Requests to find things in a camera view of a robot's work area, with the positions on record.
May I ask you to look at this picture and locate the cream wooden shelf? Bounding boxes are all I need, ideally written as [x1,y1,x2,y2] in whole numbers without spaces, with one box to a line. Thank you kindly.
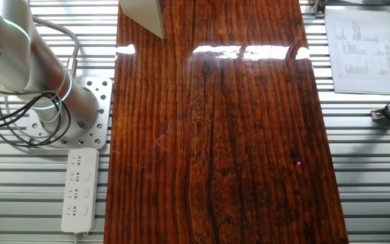
[118,0,166,40]

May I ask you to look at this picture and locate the brown wood-grain board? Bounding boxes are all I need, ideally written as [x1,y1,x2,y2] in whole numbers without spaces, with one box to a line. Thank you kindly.
[103,0,350,244]

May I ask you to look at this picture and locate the white power strip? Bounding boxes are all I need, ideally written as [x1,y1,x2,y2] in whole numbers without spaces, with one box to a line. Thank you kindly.
[61,147,100,235]

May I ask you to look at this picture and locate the printed paper sheet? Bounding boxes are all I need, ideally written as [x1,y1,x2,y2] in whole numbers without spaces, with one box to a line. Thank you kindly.
[324,8,390,96]

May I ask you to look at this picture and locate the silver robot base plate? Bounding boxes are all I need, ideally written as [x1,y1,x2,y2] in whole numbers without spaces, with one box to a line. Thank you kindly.
[25,76,114,150]

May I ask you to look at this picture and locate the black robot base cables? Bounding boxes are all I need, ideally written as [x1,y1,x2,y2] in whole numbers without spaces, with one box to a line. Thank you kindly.
[0,93,72,148]

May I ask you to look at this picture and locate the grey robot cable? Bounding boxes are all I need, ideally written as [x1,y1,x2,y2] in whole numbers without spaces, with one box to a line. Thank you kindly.
[32,15,81,79]

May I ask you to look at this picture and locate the small silver bracket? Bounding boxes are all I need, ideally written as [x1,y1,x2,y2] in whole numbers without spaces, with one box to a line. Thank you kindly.
[313,0,328,18]

